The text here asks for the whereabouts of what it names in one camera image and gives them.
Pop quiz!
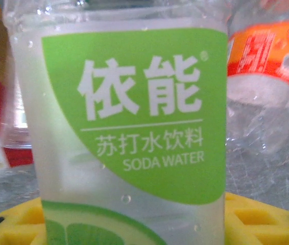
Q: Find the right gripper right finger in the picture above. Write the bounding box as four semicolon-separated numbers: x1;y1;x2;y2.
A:
225;192;289;245

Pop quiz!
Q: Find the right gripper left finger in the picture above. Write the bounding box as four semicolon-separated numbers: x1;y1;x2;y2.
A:
0;198;46;245

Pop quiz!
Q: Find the orange label plastic bottle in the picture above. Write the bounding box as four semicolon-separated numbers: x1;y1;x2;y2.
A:
226;0;289;156

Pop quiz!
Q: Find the green label soda water bottle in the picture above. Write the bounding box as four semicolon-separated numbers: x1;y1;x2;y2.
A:
3;0;229;245

